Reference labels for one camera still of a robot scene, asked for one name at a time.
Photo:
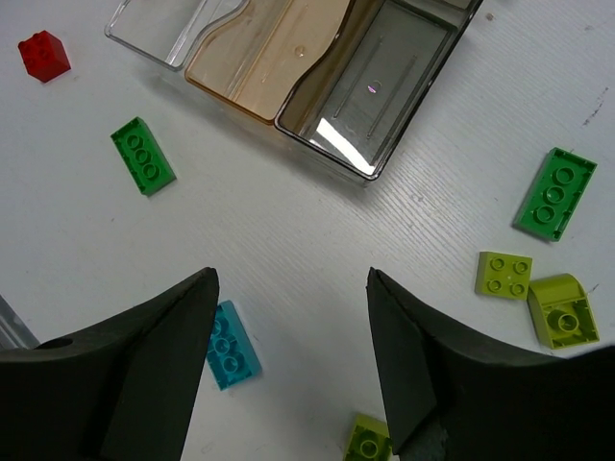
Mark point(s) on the cyan long lego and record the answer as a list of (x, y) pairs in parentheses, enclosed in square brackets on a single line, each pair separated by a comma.
[(231, 356)]

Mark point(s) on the grey smoky container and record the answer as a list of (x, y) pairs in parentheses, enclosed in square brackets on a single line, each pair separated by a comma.
[(351, 109)]

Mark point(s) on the green long lego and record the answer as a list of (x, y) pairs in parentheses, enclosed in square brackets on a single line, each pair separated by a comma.
[(143, 157), (553, 195)]

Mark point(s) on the amber transparent container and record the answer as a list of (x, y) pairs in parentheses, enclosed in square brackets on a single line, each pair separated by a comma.
[(279, 53)]

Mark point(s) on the lime lego near front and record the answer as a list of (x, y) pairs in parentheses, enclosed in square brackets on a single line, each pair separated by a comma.
[(369, 440)]

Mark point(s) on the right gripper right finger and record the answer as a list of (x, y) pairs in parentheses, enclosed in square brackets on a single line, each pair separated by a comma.
[(453, 393)]

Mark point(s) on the lime flat square lego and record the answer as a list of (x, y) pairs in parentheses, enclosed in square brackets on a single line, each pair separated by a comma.
[(503, 275)]

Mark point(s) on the red square lego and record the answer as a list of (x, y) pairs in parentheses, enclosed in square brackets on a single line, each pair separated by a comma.
[(44, 57)]

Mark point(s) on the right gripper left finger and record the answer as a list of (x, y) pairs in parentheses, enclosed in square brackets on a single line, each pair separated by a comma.
[(122, 389)]

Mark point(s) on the lime curved lego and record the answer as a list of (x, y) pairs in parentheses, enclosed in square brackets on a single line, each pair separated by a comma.
[(561, 313)]

